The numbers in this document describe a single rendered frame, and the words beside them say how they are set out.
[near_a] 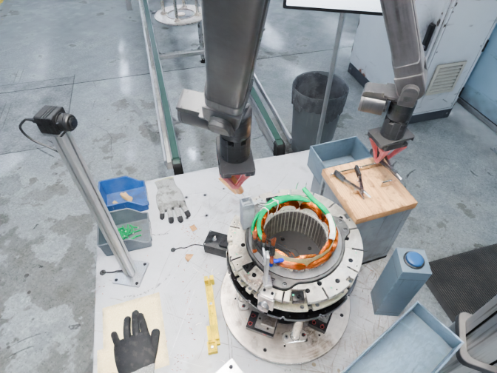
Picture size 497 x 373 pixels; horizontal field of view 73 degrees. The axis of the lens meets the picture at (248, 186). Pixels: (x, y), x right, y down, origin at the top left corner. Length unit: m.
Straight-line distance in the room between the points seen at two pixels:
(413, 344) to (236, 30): 0.72
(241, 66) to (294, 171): 1.08
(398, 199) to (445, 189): 1.78
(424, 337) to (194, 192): 0.90
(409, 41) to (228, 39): 0.52
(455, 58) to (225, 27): 2.84
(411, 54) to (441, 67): 2.24
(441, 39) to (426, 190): 1.06
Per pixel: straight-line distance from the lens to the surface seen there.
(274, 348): 1.02
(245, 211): 0.77
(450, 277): 2.29
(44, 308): 2.21
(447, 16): 2.84
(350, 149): 1.21
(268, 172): 1.41
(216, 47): 0.36
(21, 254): 2.49
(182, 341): 1.06
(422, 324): 0.88
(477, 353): 1.00
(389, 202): 1.00
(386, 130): 0.93
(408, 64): 0.81
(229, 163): 0.64
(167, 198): 1.31
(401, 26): 0.78
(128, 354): 1.06
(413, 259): 0.93
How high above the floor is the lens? 1.77
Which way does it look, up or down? 47 degrees down
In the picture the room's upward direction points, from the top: straight up
